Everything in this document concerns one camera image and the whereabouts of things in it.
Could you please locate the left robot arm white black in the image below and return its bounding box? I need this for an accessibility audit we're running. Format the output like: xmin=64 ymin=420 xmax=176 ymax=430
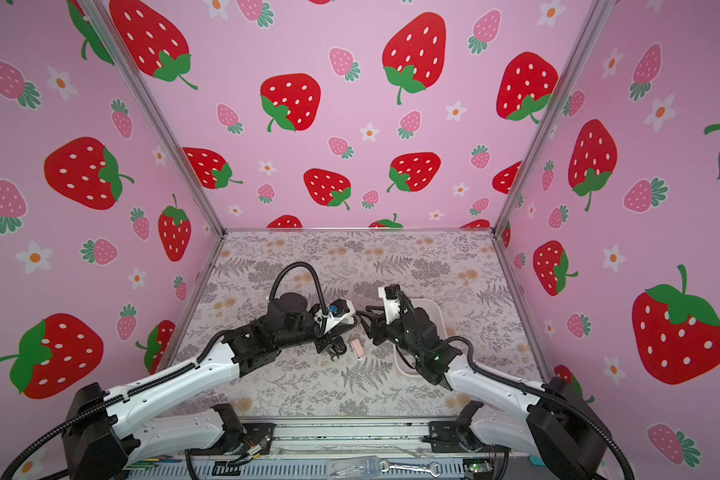
xmin=1 ymin=286 xmax=356 ymax=479

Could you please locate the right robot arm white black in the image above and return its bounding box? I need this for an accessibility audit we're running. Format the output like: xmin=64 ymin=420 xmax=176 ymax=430
xmin=360 ymin=295 xmax=635 ymax=479

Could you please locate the white plastic tray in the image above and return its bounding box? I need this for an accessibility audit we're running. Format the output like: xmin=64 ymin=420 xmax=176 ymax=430
xmin=394 ymin=298 xmax=447 ymax=378

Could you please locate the silver wrench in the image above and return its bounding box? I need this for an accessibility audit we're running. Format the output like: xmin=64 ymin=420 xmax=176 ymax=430
xmin=379 ymin=459 xmax=443 ymax=478

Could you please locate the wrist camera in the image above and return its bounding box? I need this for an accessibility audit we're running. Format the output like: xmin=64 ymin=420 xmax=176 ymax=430
xmin=325 ymin=299 xmax=356 ymax=332
xmin=378 ymin=284 xmax=401 ymax=324

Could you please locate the clear plastic bag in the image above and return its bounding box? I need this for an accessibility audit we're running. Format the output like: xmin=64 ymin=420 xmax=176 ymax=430
xmin=326 ymin=456 xmax=381 ymax=480

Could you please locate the aluminium rail base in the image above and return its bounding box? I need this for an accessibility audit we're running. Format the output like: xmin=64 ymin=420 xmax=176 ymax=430
xmin=117 ymin=417 xmax=525 ymax=479

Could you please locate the pink mini stapler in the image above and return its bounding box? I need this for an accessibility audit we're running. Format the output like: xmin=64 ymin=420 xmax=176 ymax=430
xmin=350 ymin=338 xmax=365 ymax=361

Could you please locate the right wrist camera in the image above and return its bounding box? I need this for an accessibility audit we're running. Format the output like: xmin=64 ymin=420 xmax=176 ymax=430
xmin=378 ymin=284 xmax=401 ymax=324

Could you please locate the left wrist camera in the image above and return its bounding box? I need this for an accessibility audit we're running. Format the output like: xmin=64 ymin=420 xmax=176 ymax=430
xmin=325 ymin=299 xmax=356 ymax=332

